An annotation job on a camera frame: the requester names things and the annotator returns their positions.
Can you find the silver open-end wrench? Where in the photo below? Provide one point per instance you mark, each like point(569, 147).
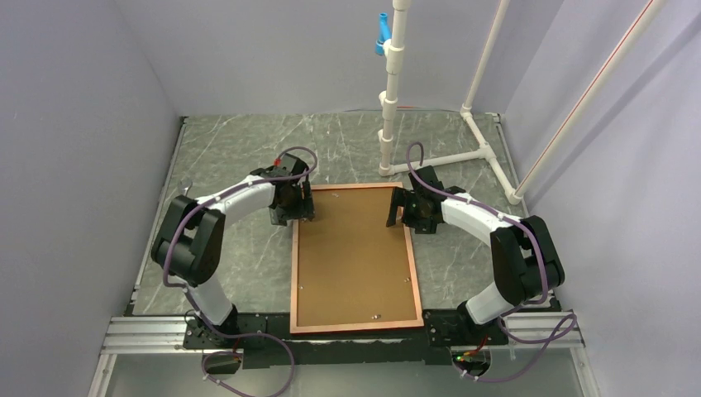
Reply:
point(184, 185)

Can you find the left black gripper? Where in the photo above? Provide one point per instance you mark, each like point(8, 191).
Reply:
point(303, 209)

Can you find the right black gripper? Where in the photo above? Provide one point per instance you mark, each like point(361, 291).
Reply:
point(402, 198)

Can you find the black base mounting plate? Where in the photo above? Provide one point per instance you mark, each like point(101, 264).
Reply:
point(267, 341)

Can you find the blue pipe fitting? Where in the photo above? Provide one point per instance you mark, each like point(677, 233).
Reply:
point(383, 35)

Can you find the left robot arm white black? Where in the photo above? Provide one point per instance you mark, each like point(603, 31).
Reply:
point(188, 245)

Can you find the white PVC pipe stand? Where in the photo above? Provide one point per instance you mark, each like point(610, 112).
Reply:
point(394, 53)

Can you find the orange wooden picture frame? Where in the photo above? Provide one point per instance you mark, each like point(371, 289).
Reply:
point(356, 327)

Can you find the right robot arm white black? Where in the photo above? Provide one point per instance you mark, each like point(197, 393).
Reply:
point(525, 262)

